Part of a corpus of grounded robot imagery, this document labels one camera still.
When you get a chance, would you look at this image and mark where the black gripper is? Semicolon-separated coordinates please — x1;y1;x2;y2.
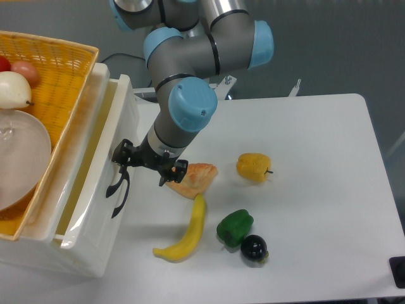
111;136;189;186

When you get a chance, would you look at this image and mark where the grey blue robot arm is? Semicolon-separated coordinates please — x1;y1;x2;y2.
110;1;274;183

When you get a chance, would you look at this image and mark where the white drawer cabinet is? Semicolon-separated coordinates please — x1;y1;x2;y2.
0;62;123;279

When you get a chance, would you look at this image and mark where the toasted bread slice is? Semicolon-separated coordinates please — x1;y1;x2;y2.
166;163;218;200

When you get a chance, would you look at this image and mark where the yellow banana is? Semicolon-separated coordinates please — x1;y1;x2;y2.
153;194;207;262

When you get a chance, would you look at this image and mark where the yellow bell pepper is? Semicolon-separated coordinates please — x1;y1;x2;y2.
236;153;273;183

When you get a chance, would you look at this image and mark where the green bell pepper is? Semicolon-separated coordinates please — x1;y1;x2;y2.
216;209;254;248

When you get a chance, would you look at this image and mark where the yellow woven basket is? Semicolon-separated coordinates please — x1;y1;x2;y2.
1;31;99;241

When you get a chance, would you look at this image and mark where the beige plate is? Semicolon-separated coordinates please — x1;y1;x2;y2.
1;110;51;210

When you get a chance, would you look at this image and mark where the dark purple eggplant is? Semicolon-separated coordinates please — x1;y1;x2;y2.
240;234;269;265

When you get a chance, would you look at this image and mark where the white pear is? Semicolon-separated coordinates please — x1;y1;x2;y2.
1;71;34;110

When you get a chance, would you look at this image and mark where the pink peach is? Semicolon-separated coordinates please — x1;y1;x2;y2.
11;61;41;87

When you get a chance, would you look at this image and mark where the red tomato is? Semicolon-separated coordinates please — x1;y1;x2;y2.
0;56;11;72

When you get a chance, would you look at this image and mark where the black corner device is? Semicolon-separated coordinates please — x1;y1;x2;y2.
389;256;405;289

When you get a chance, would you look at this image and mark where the lower white drawer black handle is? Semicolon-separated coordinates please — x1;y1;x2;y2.
111;178;130;219

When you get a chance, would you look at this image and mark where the middle metal table bracket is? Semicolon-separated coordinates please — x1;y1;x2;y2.
209;75;237;101

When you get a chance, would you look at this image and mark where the metal table bracket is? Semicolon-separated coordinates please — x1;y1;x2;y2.
288;79;301;97
209;75;237;101

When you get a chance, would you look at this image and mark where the black cable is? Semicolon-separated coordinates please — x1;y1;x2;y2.
100;52;155;87

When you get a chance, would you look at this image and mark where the right metal table bracket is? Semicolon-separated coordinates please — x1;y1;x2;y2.
288;79;301;97

